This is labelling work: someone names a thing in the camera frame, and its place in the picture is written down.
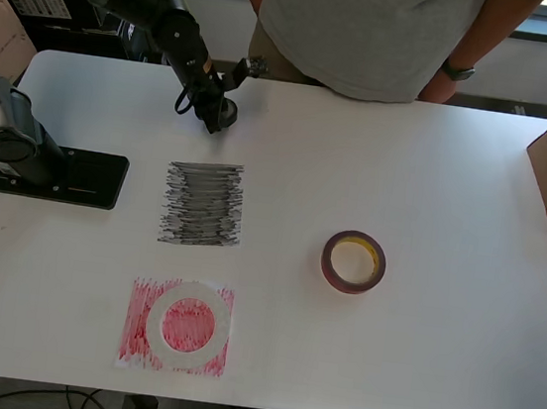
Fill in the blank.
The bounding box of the white tape roll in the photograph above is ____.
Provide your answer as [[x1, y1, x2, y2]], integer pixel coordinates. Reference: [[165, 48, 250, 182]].
[[140, 276, 238, 378]]

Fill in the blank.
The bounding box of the black floor cable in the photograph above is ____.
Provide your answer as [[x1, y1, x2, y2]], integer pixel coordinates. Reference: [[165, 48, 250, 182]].
[[3, 377, 130, 409]]

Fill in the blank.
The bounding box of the red tape roll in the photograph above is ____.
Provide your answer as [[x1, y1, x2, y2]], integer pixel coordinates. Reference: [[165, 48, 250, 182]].
[[316, 226, 391, 300]]

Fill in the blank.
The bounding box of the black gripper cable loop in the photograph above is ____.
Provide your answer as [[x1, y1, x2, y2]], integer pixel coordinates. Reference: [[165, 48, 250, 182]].
[[171, 80, 199, 117]]

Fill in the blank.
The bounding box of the person left forearm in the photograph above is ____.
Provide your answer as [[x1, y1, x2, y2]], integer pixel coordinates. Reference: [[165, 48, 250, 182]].
[[447, 0, 547, 81]]

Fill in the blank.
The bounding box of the red scribbled paper sheet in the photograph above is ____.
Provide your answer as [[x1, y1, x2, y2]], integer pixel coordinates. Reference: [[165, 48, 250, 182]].
[[113, 270, 239, 382]]

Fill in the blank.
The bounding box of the black AOC carton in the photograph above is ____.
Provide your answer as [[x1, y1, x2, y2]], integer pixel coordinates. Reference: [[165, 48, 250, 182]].
[[114, 15, 177, 67]]

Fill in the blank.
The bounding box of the black scribbled paper sheet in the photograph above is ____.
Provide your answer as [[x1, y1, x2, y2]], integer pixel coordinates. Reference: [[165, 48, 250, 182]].
[[156, 154, 251, 255]]

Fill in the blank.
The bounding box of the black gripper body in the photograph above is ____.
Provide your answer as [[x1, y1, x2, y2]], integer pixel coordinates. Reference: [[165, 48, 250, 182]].
[[178, 70, 235, 121]]

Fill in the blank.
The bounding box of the person torso grey shirt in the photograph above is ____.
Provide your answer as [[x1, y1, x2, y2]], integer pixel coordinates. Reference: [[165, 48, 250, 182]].
[[237, 0, 547, 122]]

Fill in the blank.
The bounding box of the black tape roll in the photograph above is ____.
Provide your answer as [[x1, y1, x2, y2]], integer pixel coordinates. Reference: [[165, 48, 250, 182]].
[[212, 96, 242, 131]]

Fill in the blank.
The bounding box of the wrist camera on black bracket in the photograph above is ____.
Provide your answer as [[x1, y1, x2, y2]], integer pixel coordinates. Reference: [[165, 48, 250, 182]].
[[220, 51, 270, 96]]

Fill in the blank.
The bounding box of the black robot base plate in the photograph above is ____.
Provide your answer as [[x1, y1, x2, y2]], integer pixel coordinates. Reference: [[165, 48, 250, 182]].
[[0, 138, 132, 213]]

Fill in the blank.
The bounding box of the black smartwatch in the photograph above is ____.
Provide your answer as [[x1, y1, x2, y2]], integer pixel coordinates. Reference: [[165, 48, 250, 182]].
[[438, 58, 477, 84]]

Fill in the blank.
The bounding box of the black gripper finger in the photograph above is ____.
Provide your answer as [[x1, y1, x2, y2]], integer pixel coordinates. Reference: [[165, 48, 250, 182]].
[[215, 86, 239, 110], [195, 103, 227, 138]]

